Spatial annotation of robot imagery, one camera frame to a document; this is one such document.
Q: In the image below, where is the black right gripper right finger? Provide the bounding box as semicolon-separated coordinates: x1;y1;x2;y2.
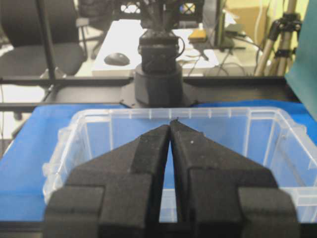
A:
170;120;300;238

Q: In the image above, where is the cardboard box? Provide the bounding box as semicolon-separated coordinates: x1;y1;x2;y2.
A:
225;4;269;42

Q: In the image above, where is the teal board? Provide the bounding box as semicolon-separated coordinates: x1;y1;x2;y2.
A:
285;0;317;118

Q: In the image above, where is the camera tripod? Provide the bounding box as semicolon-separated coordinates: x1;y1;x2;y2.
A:
254;0;302;76

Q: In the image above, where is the black vertical pole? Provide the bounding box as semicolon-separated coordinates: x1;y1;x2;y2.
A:
35;0;56;80

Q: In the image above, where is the black metal frame rail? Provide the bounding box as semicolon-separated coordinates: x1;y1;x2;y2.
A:
0;76;299;113

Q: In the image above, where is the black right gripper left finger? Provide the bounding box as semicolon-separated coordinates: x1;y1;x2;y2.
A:
43;125;169;238

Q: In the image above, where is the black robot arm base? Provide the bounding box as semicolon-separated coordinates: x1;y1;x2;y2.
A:
134;0;184;107

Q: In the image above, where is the black office chair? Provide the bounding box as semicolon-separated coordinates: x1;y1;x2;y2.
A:
0;0;87;76

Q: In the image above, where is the yellow-brown pad on desk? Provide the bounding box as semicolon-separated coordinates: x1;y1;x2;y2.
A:
188;29;207;43

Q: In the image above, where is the white desk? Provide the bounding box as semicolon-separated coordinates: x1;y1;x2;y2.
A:
92;20;220;77

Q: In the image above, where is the clear plastic storage case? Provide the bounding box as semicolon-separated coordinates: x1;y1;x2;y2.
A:
43;107;317;223

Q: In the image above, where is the black computer mouse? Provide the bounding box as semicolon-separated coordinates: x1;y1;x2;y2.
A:
104;53;130;66

